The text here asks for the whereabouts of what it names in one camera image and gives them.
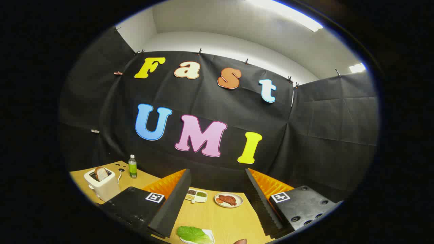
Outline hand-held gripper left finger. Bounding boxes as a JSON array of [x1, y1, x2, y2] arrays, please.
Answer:
[[98, 168, 192, 239]]

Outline round white meat plate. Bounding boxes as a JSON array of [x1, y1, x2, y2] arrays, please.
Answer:
[[214, 192, 243, 208]]

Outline white bread slice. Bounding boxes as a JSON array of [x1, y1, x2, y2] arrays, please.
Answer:
[[94, 166, 109, 181]]

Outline black backdrop cloth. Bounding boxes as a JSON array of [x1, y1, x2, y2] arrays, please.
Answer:
[[58, 26, 379, 204]]

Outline cream white toaster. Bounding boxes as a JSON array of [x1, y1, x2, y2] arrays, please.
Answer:
[[84, 167, 121, 202]]

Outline white square plate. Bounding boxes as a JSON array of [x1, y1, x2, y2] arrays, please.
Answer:
[[180, 229, 215, 244]]

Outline white divided condiment dish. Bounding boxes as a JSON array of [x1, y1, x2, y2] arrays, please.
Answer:
[[185, 188, 208, 204]]

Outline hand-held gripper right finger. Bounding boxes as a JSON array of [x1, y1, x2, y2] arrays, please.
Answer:
[[245, 168, 343, 237]]

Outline green lettuce leaf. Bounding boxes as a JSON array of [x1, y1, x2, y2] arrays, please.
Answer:
[[176, 226, 212, 244]]

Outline red meat slices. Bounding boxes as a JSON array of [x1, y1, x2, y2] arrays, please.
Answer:
[[217, 195, 237, 206]]

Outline green label drink bottle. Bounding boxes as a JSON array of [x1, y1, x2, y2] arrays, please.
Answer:
[[128, 155, 138, 179]]

